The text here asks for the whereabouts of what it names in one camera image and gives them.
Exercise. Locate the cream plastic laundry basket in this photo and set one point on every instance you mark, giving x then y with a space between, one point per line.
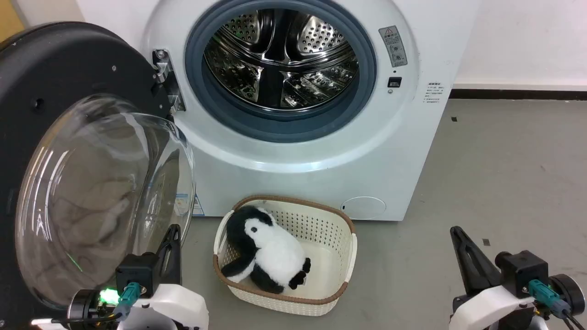
325 238

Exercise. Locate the metal door hinge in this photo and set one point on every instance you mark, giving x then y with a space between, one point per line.
166 78

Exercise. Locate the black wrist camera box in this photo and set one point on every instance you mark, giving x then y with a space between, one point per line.
136 271
523 270

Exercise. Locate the grey warning sticker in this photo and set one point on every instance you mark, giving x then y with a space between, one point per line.
393 46

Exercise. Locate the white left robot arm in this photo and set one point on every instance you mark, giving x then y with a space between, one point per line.
48 324

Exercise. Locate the blue white energy label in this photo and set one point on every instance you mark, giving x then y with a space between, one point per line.
197 206

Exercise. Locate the round white filter cover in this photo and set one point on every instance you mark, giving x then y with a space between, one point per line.
363 207

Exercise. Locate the stainless steel washer drum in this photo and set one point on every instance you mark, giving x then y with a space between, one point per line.
279 55

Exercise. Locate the black round washer door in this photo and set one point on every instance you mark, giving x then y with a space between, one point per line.
55 68

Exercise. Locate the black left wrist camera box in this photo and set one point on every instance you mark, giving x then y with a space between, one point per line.
136 271

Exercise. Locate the clear glass door bowl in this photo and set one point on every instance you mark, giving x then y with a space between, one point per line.
96 192

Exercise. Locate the yellow wooden panel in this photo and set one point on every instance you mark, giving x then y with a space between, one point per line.
10 18

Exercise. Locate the white front-load washing machine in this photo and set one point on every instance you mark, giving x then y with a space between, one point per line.
376 151

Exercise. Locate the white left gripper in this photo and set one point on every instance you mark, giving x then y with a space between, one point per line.
176 305

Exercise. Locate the black white penguin plush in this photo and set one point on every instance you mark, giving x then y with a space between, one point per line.
270 252

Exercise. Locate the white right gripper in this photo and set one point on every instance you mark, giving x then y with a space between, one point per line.
490 309

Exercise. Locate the black wall baseboard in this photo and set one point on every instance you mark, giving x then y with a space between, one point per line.
518 94

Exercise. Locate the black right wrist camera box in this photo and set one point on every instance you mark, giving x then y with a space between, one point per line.
523 270

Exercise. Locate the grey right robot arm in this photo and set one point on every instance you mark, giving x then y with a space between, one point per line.
537 323

